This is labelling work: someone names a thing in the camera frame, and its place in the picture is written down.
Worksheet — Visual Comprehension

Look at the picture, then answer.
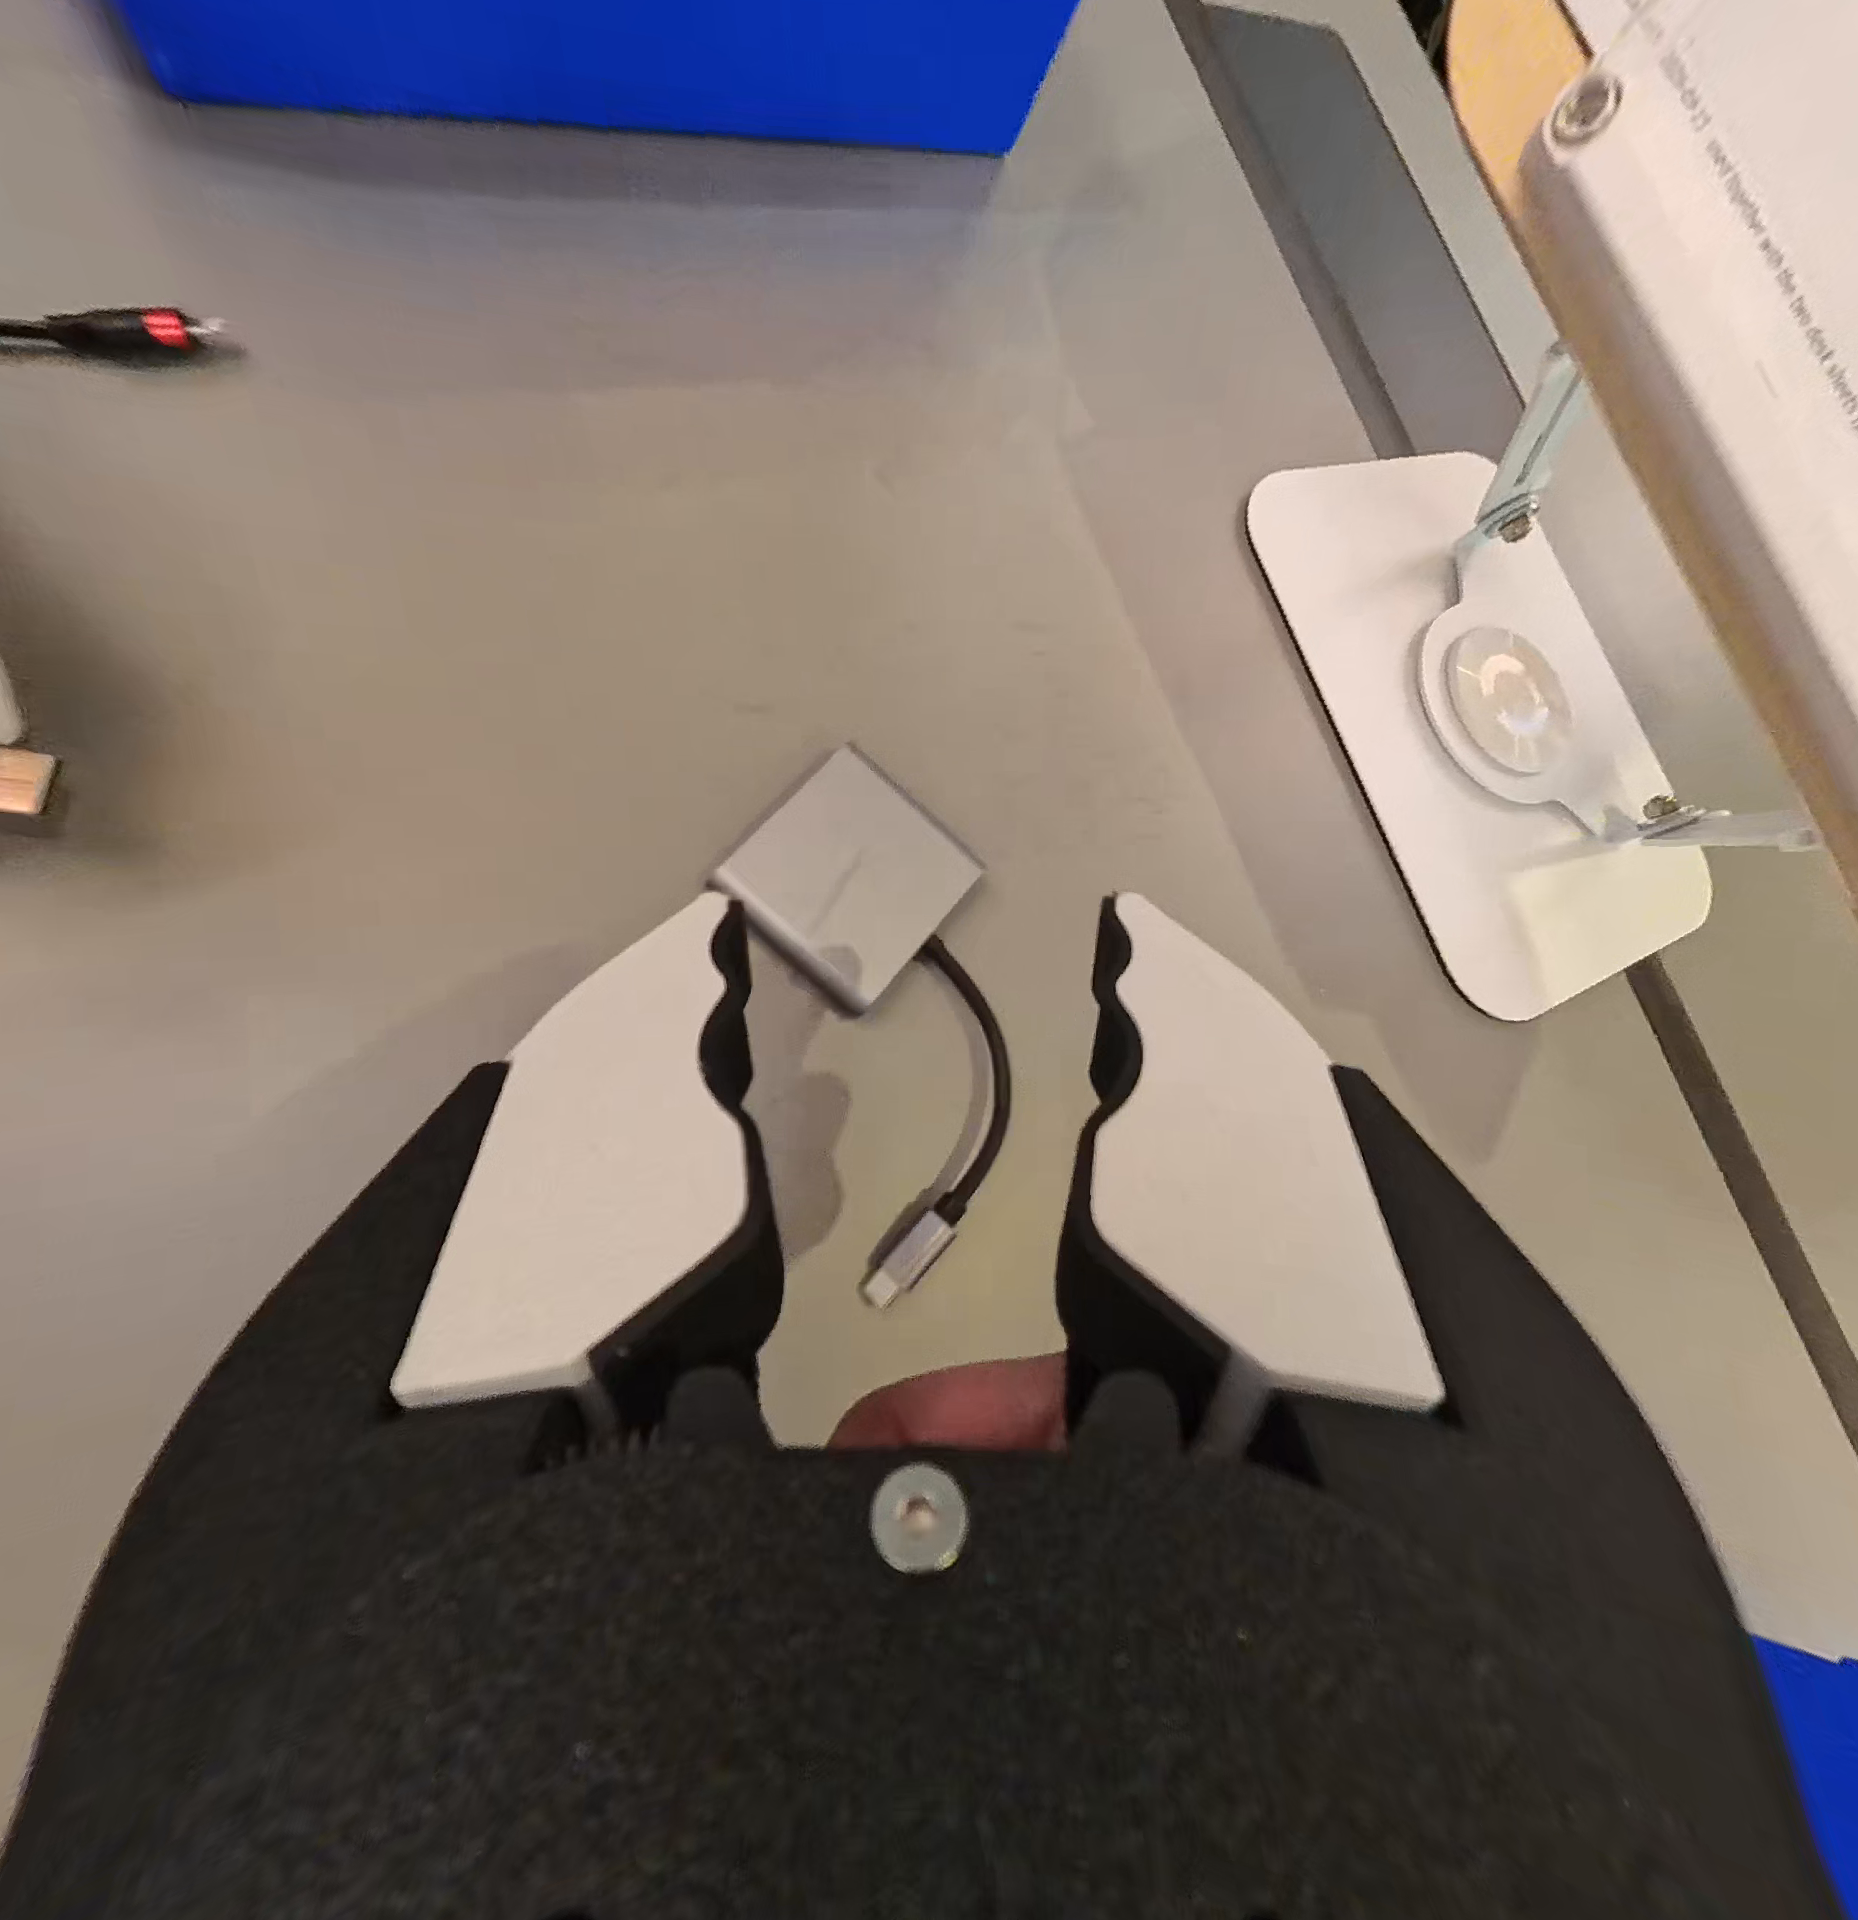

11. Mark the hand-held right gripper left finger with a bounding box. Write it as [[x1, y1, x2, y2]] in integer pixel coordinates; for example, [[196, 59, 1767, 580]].
[[389, 892, 788, 1427]]

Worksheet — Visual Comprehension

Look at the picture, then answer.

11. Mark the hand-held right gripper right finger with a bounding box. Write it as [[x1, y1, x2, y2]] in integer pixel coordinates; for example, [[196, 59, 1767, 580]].
[[1054, 892, 1449, 1458]]

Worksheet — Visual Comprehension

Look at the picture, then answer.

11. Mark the black red usb cable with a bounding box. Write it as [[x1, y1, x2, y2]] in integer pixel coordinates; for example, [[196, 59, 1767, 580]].
[[0, 302, 243, 825]]

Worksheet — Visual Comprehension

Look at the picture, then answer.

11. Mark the small grey usb hub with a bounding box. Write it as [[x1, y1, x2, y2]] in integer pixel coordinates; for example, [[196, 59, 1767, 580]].
[[709, 746, 1012, 1311]]

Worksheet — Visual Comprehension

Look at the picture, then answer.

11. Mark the blue plastic bin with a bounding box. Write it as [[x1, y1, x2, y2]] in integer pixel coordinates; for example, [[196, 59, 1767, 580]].
[[111, 0, 1084, 160], [1753, 1635, 1858, 1920]]

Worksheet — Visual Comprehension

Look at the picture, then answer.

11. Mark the white and wooden book stand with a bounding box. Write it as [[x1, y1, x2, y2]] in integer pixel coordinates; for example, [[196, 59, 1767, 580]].
[[1244, 0, 1858, 1022]]

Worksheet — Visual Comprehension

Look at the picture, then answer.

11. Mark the printed instruction sheet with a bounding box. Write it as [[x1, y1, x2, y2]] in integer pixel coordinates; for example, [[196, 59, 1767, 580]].
[[1560, 0, 1858, 498]]

